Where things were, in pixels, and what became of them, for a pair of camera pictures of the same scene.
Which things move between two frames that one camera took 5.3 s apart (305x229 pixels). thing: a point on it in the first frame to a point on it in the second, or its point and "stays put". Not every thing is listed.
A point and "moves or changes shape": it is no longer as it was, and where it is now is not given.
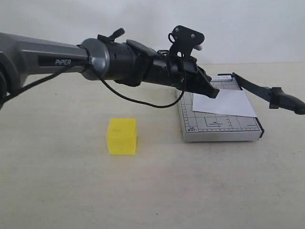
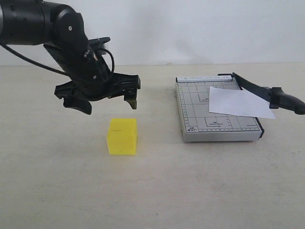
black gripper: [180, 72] to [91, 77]
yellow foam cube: [122, 136] stays put
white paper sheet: [234, 102] moves or changes shape
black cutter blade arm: [274, 96] stays put
